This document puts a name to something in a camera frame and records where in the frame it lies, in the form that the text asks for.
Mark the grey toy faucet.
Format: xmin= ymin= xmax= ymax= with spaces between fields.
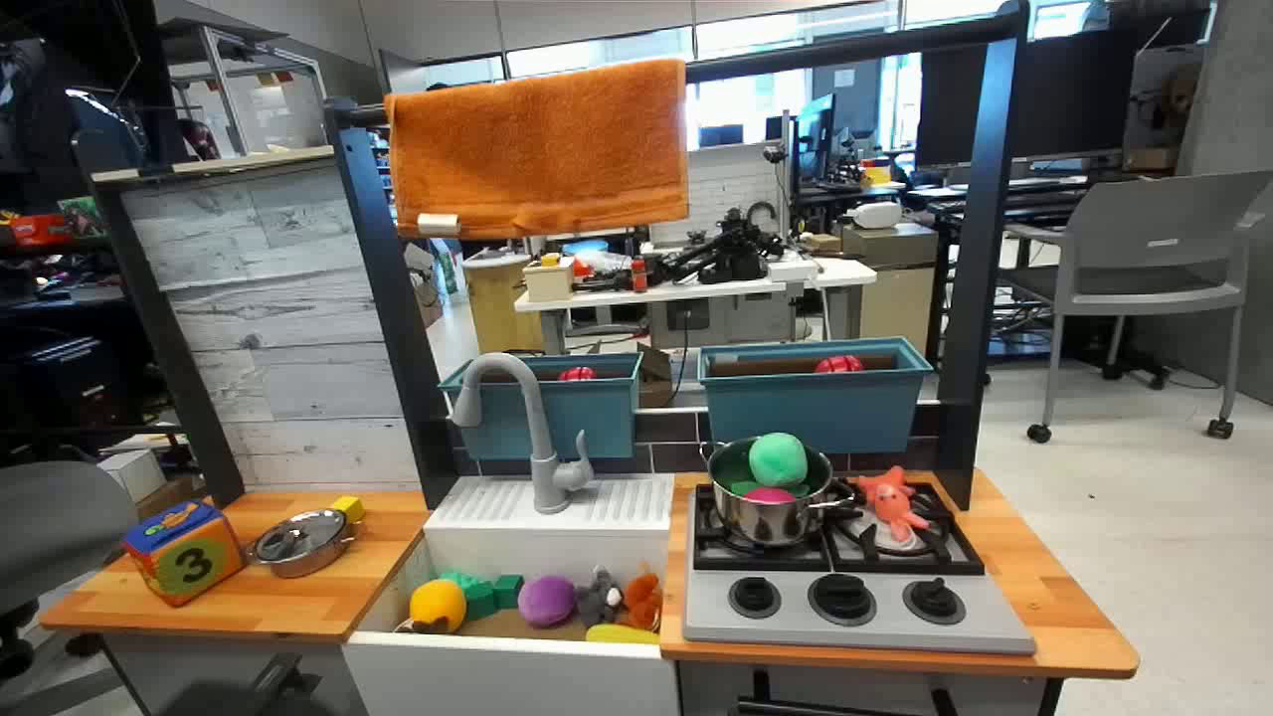
xmin=455 ymin=349 xmax=603 ymax=517

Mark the multicolour soft number cube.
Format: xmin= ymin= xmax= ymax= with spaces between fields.
xmin=120 ymin=493 xmax=253 ymax=610

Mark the yellow plush toy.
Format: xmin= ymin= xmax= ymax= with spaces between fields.
xmin=402 ymin=577 xmax=471 ymax=635

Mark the black monitor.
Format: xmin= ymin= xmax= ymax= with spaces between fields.
xmin=910 ymin=24 xmax=1130 ymax=173

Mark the green plush toy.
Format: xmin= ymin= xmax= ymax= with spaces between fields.
xmin=444 ymin=570 xmax=528 ymax=622

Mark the black slanted post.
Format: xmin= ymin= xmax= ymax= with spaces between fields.
xmin=91 ymin=183 xmax=253 ymax=511

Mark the grey wood-look panel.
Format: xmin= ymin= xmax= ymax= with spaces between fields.
xmin=115 ymin=161 xmax=430 ymax=496

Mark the yellow toy banana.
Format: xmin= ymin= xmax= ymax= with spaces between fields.
xmin=580 ymin=622 xmax=666 ymax=650

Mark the orange towel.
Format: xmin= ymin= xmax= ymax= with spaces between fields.
xmin=383 ymin=55 xmax=694 ymax=244

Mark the orange plush toy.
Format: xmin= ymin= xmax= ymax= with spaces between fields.
xmin=623 ymin=570 xmax=668 ymax=631

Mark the steel cooking pot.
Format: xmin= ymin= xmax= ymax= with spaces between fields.
xmin=705 ymin=439 xmax=868 ymax=549

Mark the small silver metal bowl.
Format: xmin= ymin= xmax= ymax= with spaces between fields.
xmin=249 ymin=505 xmax=357 ymax=582

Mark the grey toy stove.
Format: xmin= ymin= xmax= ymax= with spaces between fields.
xmin=684 ymin=475 xmax=1039 ymax=662

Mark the large teal plastic bin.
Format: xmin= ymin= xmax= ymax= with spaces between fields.
xmin=694 ymin=334 xmax=937 ymax=459

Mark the grey chair on casters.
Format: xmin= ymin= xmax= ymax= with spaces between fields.
xmin=1019 ymin=167 xmax=1273 ymax=446

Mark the black device on table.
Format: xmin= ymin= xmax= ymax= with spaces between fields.
xmin=668 ymin=198 xmax=791 ymax=288

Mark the dark grey padded chair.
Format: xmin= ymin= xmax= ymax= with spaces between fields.
xmin=0 ymin=459 xmax=140 ymax=687

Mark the grey plush toy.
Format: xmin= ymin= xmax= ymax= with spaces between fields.
xmin=575 ymin=570 xmax=628 ymax=629

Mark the small white box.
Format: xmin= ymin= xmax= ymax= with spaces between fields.
xmin=519 ymin=249 xmax=579 ymax=308

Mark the black metal frame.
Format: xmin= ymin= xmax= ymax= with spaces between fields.
xmin=323 ymin=0 xmax=1032 ymax=513

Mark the green ball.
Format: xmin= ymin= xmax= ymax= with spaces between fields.
xmin=743 ymin=430 xmax=813 ymax=491

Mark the white background table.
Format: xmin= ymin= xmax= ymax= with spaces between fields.
xmin=511 ymin=253 xmax=884 ymax=364

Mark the white toy sink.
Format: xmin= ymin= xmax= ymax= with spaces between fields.
xmin=343 ymin=475 xmax=684 ymax=716

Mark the red plush lobster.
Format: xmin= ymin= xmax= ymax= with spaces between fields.
xmin=847 ymin=460 xmax=941 ymax=549

